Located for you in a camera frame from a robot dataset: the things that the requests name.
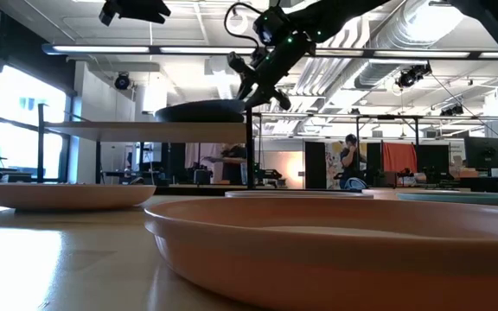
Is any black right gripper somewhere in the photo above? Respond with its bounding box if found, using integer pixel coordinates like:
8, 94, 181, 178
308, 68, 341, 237
227, 33, 316, 111

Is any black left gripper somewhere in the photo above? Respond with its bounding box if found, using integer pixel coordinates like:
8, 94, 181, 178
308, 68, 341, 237
99, 0, 173, 26

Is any dark grey plate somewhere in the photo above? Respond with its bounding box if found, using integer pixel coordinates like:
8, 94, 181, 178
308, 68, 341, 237
154, 98, 246, 124

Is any pale beige plate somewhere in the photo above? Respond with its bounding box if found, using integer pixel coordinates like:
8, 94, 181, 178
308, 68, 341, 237
225, 190, 374, 200

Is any pink plate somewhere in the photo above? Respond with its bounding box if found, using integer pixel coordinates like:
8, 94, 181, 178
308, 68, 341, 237
0, 181, 157, 213

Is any black metal rack shelf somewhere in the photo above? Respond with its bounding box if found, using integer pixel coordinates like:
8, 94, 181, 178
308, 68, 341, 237
36, 101, 255, 191

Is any overhead LED light bar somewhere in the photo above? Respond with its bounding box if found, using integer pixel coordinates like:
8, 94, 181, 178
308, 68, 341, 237
41, 41, 498, 60

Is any black ceiling spotlight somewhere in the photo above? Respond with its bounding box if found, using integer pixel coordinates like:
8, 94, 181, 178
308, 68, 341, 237
113, 72, 131, 91

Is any white curtain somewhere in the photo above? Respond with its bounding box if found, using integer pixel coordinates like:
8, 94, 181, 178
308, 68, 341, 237
183, 143, 224, 182

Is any person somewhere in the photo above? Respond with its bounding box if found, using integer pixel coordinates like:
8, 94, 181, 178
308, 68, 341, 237
338, 133, 367, 190

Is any blue and white helmet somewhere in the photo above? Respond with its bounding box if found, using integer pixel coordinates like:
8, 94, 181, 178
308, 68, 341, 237
344, 176, 367, 191

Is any orange-red cloth panel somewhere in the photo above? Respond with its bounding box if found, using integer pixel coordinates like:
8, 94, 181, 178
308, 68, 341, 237
381, 142, 418, 174

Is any light peach plate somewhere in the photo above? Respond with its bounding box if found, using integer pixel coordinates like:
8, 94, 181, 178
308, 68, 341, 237
362, 187, 470, 201

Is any orange plate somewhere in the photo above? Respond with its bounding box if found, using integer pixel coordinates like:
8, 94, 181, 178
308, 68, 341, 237
144, 197, 498, 311

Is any black monitor on stand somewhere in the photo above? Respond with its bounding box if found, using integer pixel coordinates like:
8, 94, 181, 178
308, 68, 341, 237
463, 136, 498, 170

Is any sage green plate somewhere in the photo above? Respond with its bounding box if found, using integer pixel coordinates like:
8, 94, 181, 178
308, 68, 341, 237
395, 192, 498, 209

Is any colourful wall poster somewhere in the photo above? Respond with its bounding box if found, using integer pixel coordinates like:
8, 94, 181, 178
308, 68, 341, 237
325, 141, 343, 189

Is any black ceiling camera cluster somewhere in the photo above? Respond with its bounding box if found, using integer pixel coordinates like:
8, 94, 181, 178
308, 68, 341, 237
394, 62, 433, 90

